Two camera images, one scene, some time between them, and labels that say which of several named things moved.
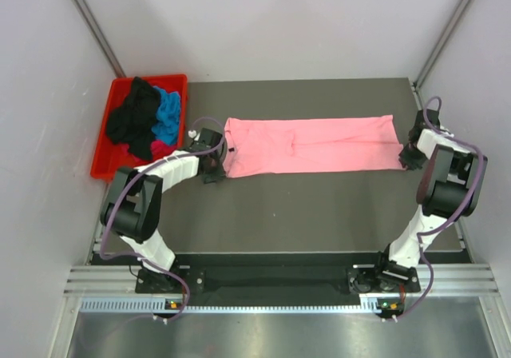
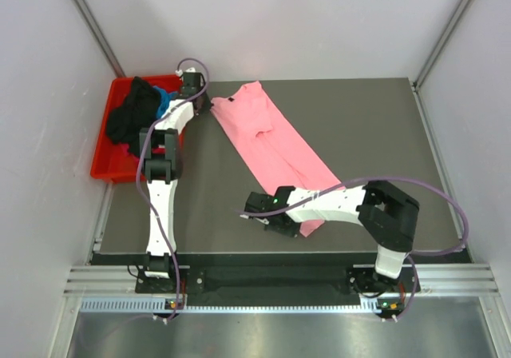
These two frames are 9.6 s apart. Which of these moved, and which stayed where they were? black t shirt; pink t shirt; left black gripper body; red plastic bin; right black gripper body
Moved: pink t shirt; right black gripper body; left black gripper body
Stayed: black t shirt; red plastic bin
